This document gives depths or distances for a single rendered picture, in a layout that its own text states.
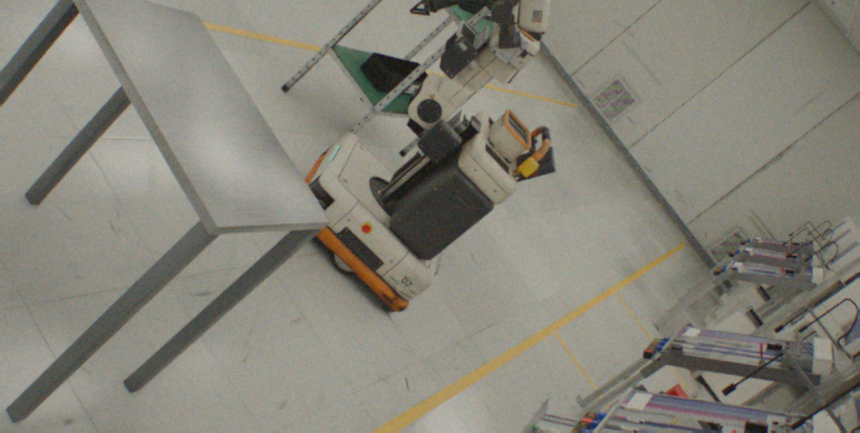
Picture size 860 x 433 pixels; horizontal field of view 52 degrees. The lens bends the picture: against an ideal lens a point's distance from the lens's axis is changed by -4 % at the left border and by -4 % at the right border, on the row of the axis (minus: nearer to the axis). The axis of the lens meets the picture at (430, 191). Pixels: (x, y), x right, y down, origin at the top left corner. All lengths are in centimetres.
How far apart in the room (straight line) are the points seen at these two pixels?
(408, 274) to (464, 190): 44
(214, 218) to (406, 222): 196
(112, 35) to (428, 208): 193
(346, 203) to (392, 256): 30
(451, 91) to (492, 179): 39
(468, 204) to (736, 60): 819
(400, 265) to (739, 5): 847
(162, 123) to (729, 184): 1001
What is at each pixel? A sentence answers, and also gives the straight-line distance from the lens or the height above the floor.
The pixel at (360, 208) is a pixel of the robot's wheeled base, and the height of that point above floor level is 27.
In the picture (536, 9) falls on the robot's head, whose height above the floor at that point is 133.
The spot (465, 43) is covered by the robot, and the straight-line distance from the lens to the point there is 367.
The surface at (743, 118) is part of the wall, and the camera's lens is 1160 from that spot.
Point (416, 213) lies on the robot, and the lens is 377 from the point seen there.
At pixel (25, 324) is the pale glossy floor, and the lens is 261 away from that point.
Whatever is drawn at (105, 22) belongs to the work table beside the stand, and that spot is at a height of 80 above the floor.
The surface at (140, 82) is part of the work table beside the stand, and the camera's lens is 210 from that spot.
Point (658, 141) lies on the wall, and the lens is 1171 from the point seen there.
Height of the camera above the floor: 177
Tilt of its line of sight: 19 degrees down
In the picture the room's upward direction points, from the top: 50 degrees clockwise
